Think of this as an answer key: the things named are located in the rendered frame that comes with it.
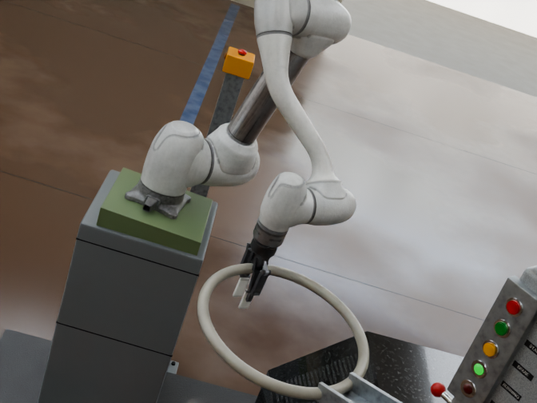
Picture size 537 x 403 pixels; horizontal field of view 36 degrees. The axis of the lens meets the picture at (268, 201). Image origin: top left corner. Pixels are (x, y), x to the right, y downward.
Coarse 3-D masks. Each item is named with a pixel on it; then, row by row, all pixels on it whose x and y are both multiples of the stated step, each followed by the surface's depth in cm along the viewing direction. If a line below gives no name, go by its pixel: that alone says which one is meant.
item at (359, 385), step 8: (352, 376) 208; (320, 384) 201; (360, 384) 206; (368, 384) 204; (328, 392) 199; (336, 392) 198; (352, 392) 208; (360, 392) 206; (368, 392) 204; (376, 392) 202; (384, 392) 202; (320, 400) 202; (328, 400) 200; (336, 400) 197; (344, 400) 195; (352, 400) 204; (360, 400) 205; (368, 400) 205; (376, 400) 203; (384, 400) 200; (392, 400) 199
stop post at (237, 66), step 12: (228, 60) 345; (240, 60) 345; (252, 60) 347; (228, 72) 348; (240, 72) 347; (228, 84) 352; (240, 84) 352; (228, 96) 355; (216, 108) 358; (228, 108) 357; (216, 120) 360; (228, 120) 360; (204, 192) 377
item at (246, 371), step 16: (224, 272) 226; (240, 272) 230; (272, 272) 236; (288, 272) 237; (208, 288) 218; (320, 288) 237; (208, 304) 213; (336, 304) 234; (208, 320) 207; (352, 320) 230; (208, 336) 204; (224, 352) 201; (368, 352) 221; (240, 368) 199; (256, 384) 199; (272, 384) 198; (288, 384) 199; (336, 384) 206; (352, 384) 208
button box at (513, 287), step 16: (512, 288) 150; (528, 288) 150; (496, 304) 153; (528, 304) 148; (496, 320) 154; (512, 320) 151; (528, 320) 148; (480, 336) 157; (496, 336) 154; (512, 336) 151; (480, 352) 157; (512, 352) 152; (464, 368) 160; (496, 368) 154; (480, 384) 158; (496, 384) 156; (464, 400) 161; (480, 400) 158
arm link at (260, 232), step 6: (258, 222) 225; (258, 228) 225; (264, 228) 224; (258, 234) 226; (264, 234) 224; (270, 234) 224; (276, 234) 224; (282, 234) 225; (258, 240) 226; (264, 240) 225; (270, 240) 225; (276, 240) 225; (282, 240) 227; (270, 246) 226; (276, 246) 227
